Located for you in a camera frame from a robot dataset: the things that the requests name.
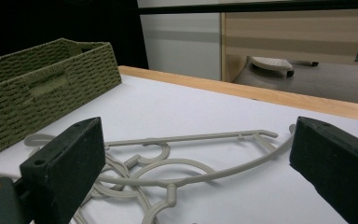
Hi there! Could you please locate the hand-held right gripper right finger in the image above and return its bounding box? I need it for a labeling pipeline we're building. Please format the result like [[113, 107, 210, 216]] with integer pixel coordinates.
[[289, 116, 358, 224]]

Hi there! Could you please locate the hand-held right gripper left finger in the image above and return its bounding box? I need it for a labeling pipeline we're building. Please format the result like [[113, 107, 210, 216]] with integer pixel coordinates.
[[20, 117, 107, 224]]

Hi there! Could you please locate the beige plastic clothes hanger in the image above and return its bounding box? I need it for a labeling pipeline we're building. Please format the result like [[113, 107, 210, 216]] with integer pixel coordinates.
[[23, 133, 59, 158], [97, 123, 296, 224], [87, 141, 217, 224]]

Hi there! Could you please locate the green woven basket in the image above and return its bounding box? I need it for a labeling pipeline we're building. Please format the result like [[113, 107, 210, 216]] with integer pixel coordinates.
[[0, 37, 123, 162]]

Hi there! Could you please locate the office chair base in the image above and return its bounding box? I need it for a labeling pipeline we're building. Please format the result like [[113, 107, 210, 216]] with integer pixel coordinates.
[[250, 56, 320, 78]]

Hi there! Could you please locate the light wooden desk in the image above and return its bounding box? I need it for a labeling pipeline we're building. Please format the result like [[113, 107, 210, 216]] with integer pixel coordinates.
[[219, 8, 358, 83]]

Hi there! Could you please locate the white table sheet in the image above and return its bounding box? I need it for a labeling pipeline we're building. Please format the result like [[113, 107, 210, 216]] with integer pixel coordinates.
[[0, 74, 358, 224]]

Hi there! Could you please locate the black curtain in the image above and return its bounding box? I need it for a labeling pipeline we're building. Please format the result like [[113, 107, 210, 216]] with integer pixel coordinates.
[[0, 0, 149, 70]]

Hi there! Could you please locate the white cabinet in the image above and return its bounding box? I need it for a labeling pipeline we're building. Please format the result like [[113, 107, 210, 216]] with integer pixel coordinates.
[[139, 0, 222, 82]]

